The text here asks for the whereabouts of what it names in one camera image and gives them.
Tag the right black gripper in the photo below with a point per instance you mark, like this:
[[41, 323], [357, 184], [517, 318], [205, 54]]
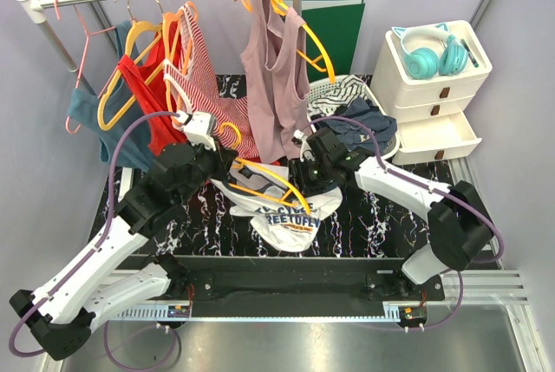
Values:
[[297, 170]]

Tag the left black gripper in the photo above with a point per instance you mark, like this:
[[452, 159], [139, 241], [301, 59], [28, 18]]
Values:
[[222, 158]]

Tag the yellow-orange plastic hanger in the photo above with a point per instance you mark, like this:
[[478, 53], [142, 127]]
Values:
[[290, 195]]

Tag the white printed tank top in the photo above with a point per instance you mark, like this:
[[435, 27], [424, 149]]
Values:
[[284, 228]]

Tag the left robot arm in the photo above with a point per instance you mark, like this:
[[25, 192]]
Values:
[[62, 314]]

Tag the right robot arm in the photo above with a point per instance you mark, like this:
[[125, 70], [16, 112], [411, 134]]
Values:
[[457, 222]]

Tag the red white striped tank top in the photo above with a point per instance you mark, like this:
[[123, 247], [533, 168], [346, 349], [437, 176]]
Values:
[[194, 87]]

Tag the teal blue tank top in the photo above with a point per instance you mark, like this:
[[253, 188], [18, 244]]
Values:
[[135, 152]]

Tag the mauve tank top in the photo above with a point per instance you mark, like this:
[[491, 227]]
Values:
[[277, 83]]

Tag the orange hanger holding mauve top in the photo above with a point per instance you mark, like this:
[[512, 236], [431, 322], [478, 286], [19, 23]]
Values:
[[320, 63]]

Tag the navy blue garment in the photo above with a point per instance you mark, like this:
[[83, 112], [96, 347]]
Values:
[[365, 112]]

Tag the striped white garment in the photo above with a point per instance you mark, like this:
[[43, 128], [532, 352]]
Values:
[[325, 97]]

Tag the white power strip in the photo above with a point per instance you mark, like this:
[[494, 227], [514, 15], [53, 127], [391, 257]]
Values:
[[126, 181]]

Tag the white drawer unit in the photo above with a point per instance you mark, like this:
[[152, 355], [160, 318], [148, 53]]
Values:
[[430, 118]]

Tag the black base bar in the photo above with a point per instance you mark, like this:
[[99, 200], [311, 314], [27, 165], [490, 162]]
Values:
[[245, 288]]

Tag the teal cat-ear headphones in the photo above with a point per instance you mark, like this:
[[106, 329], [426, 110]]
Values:
[[423, 63]]

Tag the green folder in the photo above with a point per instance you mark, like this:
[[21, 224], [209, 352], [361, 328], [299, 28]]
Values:
[[337, 24]]

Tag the teal pen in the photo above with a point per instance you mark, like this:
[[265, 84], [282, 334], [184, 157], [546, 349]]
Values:
[[470, 55]]

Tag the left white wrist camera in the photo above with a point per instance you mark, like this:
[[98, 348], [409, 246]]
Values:
[[197, 128]]

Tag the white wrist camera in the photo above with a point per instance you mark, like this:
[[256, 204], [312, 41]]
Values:
[[197, 128], [299, 137]]

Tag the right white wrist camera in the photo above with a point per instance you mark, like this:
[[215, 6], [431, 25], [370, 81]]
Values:
[[299, 137]]

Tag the pink wire hanger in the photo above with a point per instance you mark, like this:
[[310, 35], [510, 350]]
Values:
[[88, 35]]

